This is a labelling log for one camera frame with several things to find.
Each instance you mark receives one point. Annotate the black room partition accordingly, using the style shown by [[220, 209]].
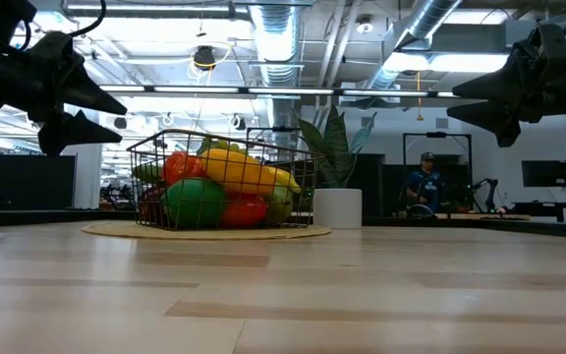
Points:
[[27, 182]]

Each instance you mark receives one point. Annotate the large olive green pear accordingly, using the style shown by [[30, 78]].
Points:
[[281, 205]]

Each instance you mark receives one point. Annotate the potted plant in white pot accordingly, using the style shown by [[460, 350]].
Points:
[[337, 209]]

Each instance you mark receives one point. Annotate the black background rig frame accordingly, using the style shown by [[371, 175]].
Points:
[[436, 134]]

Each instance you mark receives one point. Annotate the bumpy orange fruit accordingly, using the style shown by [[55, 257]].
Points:
[[181, 167]]

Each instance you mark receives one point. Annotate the round woven placemat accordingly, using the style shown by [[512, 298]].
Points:
[[116, 230]]

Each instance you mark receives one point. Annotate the yellow banana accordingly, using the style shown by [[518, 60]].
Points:
[[239, 172]]

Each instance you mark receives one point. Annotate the small background robot arm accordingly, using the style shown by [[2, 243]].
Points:
[[489, 189]]

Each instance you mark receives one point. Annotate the dark green lime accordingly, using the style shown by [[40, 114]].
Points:
[[194, 204]]

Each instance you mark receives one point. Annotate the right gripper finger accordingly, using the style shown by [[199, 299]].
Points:
[[499, 115], [504, 83]]

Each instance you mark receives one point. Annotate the person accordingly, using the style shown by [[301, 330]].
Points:
[[425, 187]]

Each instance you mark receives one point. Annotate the black background desk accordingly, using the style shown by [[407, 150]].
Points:
[[553, 206]]

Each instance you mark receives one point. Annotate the long ceiling light bar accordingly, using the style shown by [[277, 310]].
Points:
[[288, 91]]

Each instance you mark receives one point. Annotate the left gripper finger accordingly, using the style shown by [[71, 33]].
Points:
[[84, 96], [69, 134]]

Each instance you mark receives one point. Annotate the black computer monitor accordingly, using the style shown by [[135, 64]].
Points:
[[544, 173]]

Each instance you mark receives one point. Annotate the green cucumber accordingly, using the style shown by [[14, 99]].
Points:
[[148, 173]]

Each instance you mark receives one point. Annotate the black overhead camera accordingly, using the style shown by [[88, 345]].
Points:
[[205, 56]]

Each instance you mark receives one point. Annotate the silver ribbed ventilation duct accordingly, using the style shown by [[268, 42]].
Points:
[[277, 39], [425, 19]]

